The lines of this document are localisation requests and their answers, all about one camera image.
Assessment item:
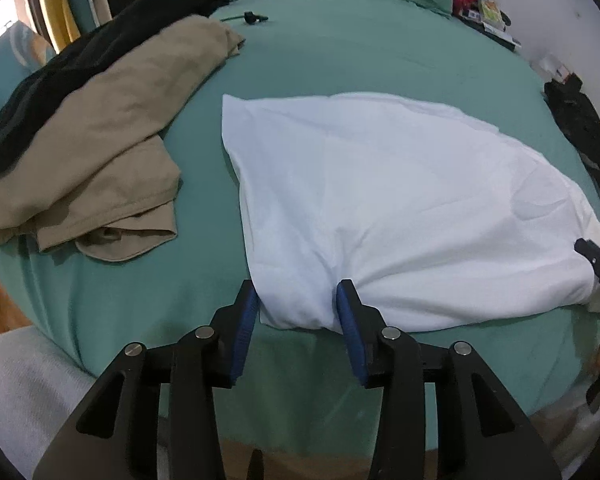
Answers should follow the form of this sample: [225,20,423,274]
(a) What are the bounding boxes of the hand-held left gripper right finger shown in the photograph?
[335,280,563,480]

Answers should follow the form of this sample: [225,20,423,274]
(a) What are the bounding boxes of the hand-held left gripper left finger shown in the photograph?
[32,280,261,480]

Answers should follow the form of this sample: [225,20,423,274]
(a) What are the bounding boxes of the white shirt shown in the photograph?
[221,91,600,333]

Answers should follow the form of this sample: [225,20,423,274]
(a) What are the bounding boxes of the black clothing at bedside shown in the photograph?
[544,75,600,176]

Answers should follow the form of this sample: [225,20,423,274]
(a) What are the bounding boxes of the white nightstand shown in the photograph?
[530,52,576,82]

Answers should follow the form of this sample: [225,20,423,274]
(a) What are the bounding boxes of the person's grey trousers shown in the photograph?
[0,327,171,480]

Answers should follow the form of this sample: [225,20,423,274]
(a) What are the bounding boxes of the beige garment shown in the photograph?
[0,14,247,262]

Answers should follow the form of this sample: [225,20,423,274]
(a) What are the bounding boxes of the black garment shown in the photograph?
[0,0,221,179]

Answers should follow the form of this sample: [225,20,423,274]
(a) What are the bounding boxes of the yellow curtain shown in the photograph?
[35,0,81,51]

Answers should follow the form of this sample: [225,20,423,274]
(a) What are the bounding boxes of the balcony glass door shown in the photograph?
[0,0,41,48]

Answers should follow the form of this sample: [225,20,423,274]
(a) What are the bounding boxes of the black plug with cable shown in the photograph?
[220,10,272,26]

